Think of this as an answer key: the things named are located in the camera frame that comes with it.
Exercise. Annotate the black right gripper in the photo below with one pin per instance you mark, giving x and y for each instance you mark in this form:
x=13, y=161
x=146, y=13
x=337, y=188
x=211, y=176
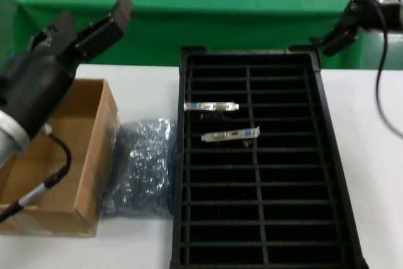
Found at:
x=365, y=14

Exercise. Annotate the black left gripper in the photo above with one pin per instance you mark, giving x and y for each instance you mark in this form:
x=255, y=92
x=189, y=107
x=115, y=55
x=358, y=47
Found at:
x=34, y=89

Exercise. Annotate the graphics card with metal bracket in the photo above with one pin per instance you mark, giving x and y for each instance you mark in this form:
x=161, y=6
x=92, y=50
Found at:
x=230, y=134
x=211, y=106

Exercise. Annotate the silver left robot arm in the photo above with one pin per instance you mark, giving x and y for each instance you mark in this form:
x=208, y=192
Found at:
x=12, y=136

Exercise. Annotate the brown cardboard box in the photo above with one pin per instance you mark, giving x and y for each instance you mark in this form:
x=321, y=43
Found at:
x=85, y=155

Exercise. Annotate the black slotted container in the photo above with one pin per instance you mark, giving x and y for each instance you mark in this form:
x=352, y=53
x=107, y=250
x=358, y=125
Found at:
x=220, y=218

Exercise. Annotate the green tablecloth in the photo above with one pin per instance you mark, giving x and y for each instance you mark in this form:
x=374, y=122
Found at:
x=220, y=7

